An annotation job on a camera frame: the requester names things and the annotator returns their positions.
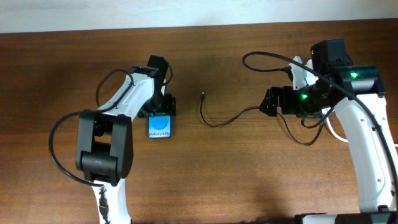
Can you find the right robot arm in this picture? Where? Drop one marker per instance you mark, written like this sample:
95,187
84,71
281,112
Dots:
357,95

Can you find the blue screen Galaxy smartphone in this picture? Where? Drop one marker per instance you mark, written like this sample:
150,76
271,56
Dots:
159,127

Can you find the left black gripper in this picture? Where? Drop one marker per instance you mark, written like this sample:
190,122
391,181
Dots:
168,106

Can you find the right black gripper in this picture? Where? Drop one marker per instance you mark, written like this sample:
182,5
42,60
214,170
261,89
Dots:
285,94

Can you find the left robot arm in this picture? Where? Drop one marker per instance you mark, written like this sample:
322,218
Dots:
104,151

